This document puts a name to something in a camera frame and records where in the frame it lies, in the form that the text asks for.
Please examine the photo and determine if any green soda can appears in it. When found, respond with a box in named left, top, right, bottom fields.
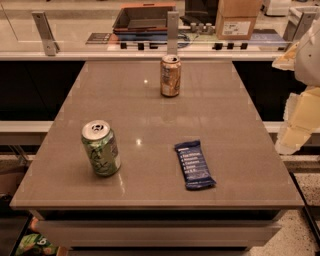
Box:
left=81, top=120, right=121, bottom=177

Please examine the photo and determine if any blue snack bar wrapper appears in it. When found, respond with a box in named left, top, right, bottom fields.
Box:
left=174, top=140, right=216, bottom=191

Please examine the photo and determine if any left metal railing bracket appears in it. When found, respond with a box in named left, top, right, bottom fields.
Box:
left=32, top=11, right=60, bottom=56

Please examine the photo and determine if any orange soda can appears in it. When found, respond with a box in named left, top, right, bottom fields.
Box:
left=160, top=54, right=181, bottom=97

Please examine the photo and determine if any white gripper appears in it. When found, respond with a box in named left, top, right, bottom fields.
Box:
left=272, top=19, right=320, bottom=155

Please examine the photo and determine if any cardboard box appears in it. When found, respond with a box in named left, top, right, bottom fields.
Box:
left=215, top=0, right=262, bottom=40

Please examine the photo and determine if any right metal railing bracket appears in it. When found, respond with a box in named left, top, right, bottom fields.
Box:
left=283, top=12, right=317, bottom=42

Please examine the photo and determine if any green snack bag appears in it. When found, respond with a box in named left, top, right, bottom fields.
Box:
left=15, top=233, right=58, bottom=256

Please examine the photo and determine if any middle metal railing bracket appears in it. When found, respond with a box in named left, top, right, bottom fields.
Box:
left=167, top=11, right=179, bottom=55

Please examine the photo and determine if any metal railing bracket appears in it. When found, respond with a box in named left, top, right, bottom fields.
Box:
left=167, top=11, right=179, bottom=55
left=283, top=12, right=317, bottom=42
left=32, top=11, right=60, bottom=56

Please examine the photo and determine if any table drawer front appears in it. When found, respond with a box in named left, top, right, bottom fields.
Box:
left=36, top=221, right=281, bottom=248

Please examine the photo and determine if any open brown tray box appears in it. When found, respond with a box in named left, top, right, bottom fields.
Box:
left=113, top=2, right=176, bottom=32

